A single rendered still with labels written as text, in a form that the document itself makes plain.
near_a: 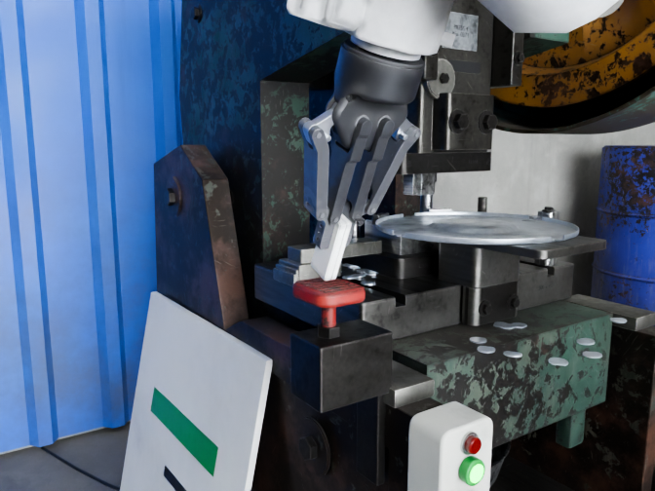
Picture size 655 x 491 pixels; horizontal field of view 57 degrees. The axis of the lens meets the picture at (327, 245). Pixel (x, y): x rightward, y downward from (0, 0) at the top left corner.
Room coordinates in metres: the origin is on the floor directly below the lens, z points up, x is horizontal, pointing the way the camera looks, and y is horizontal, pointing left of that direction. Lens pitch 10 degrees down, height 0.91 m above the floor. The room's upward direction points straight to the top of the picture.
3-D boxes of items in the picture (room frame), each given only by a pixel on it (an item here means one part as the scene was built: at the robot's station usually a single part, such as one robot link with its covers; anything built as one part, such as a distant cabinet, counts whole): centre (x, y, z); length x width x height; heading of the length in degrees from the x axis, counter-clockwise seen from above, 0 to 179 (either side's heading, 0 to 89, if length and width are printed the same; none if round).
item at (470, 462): (0.56, -0.15, 0.58); 0.03 x 0.01 x 0.03; 124
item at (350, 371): (0.63, -0.02, 0.62); 0.10 x 0.06 x 0.20; 124
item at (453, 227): (0.88, -0.22, 0.78); 0.29 x 0.29 x 0.01
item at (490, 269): (0.85, -0.24, 0.72); 0.25 x 0.14 x 0.14; 34
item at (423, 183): (0.98, -0.15, 0.84); 0.05 x 0.03 x 0.04; 124
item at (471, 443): (0.56, -0.15, 0.61); 0.02 x 0.01 x 0.02; 124
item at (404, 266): (0.99, -0.14, 0.72); 0.20 x 0.16 x 0.03; 124
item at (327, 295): (0.62, 0.00, 0.72); 0.07 x 0.06 x 0.08; 34
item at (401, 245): (0.99, -0.15, 0.76); 0.15 x 0.09 x 0.05; 124
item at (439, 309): (0.99, -0.15, 0.68); 0.45 x 0.30 x 0.06; 124
